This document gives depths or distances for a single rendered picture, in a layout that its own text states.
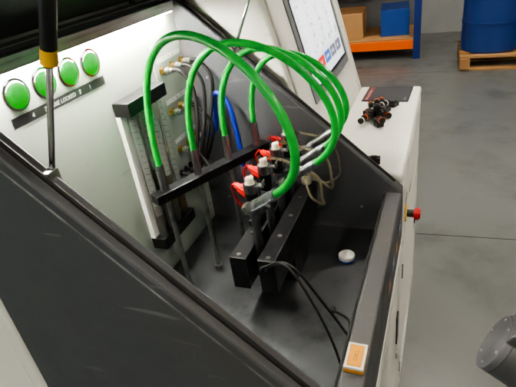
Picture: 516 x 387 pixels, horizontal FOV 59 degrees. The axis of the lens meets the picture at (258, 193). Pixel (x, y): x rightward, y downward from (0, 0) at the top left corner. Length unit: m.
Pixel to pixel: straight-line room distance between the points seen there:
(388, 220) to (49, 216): 0.72
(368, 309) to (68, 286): 0.50
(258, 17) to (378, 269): 0.64
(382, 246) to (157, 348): 0.51
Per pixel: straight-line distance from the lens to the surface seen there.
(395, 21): 6.14
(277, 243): 0.97
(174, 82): 1.17
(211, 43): 0.70
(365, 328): 0.83
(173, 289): 0.62
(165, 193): 0.99
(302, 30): 1.35
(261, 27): 1.16
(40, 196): 0.65
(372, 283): 0.91
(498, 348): 0.48
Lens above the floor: 1.55
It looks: 29 degrees down
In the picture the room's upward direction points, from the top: 9 degrees counter-clockwise
